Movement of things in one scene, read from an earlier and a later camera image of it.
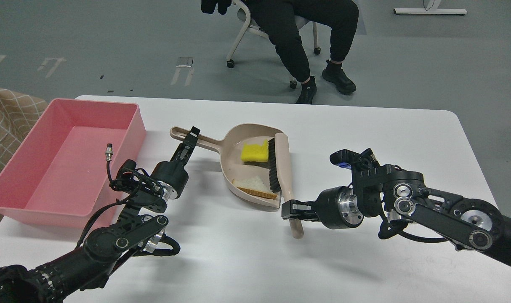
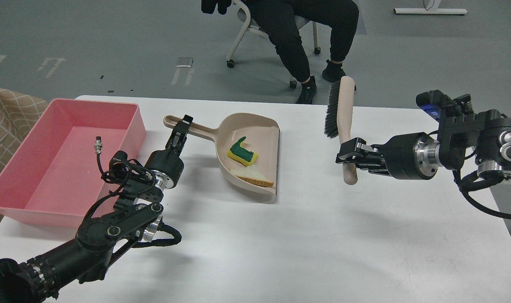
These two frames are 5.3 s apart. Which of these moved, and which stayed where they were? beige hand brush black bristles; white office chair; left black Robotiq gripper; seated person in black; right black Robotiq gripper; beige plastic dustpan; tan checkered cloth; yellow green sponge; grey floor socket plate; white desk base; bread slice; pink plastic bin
Moved: beige plastic dustpan; beige hand brush black bristles; left black Robotiq gripper; bread slice; yellow green sponge; right black Robotiq gripper
Stayed: tan checkered cloth; white office chair; grey floor socket plate; seated person in black; white desk base; pink plastic bin
